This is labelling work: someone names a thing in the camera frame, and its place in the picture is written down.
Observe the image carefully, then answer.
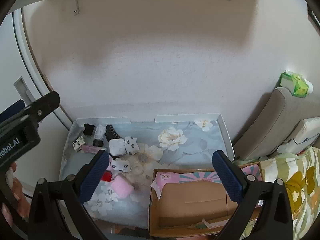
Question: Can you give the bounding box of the white door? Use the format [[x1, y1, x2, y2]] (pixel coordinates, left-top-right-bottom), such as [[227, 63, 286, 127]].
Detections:
[[0, 8, 72, 133]]

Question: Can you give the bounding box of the pink fluffy pouch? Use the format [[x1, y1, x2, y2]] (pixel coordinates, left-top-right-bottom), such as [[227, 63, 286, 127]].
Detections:
[[110, 175, 129, 198]]

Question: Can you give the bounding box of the recessed door handle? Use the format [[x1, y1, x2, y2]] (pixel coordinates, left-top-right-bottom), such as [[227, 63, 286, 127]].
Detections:
[[14, 77, 38, 105]]

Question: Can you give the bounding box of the green floral blanket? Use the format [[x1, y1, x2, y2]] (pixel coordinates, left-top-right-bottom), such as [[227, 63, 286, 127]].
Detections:
[[232, 146, 320, 240]]

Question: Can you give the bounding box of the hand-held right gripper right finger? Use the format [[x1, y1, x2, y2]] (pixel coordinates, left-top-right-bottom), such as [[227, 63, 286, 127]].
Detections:
[[212, 150, 293, 240]]

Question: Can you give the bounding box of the pink printed cardboard box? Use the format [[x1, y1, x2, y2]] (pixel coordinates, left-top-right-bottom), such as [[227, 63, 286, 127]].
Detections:
[[149, 162, 265, 239]]

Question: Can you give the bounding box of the grey cushion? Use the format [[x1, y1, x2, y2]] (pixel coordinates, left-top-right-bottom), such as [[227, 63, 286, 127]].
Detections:
[[232, 87, 320, 161]]

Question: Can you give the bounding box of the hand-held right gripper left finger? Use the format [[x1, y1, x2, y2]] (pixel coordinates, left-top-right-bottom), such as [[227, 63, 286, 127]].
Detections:
[[27, 149, 110, 240]]

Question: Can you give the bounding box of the panda print sock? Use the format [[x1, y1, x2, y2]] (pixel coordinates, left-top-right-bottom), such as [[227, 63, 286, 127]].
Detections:
[[110, 158, 132, 172], [124, 136, 140, 155]]

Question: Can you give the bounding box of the white rimmed desktop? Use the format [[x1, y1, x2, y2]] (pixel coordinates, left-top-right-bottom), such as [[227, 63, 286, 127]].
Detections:
[[60, 113, 235, 230]]

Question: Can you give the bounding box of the person's left hand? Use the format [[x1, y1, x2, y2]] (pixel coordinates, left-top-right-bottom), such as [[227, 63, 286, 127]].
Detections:
[[0, 161, 29, 230]]

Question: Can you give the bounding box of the long pink box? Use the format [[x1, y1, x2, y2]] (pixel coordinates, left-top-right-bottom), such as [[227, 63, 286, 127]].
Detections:
[[82, 144, 107, 154]]

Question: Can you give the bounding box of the small panda print box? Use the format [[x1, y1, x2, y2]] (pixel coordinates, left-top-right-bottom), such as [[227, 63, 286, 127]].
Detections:
[[72, 135, 86, 152]]

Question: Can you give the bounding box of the green tissue pack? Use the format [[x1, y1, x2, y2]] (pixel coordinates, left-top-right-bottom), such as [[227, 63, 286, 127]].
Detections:
[[279, 70, 313, 98]]

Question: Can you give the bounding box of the white plastic packet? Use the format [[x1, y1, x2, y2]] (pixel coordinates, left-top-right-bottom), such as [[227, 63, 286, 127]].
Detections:
[[277, 117, 320, 155]]

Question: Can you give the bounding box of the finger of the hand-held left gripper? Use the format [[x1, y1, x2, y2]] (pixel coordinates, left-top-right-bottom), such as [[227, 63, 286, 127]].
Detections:
[[24, 91, 61, 124]]

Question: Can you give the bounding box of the white square case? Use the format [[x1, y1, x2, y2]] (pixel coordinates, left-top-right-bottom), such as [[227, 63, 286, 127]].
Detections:
[[108, 138, 126, 158]]

